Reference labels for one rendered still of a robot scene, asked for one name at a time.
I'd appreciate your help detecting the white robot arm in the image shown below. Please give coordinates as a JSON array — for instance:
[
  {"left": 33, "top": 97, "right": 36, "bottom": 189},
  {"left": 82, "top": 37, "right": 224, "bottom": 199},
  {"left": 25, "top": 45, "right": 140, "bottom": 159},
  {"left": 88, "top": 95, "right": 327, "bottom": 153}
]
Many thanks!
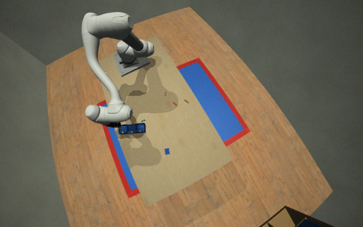
[{"left": 81, "top": 12, "right": 154, "bottom": 125}]

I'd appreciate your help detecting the blue three-compartment bin rack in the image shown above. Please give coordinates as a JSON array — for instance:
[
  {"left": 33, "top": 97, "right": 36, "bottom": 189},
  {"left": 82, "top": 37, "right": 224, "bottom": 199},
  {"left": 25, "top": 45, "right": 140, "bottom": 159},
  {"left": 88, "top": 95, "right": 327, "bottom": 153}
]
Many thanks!
[{"left": 118, "top": 123, "right": 146, "bottom": 134}]

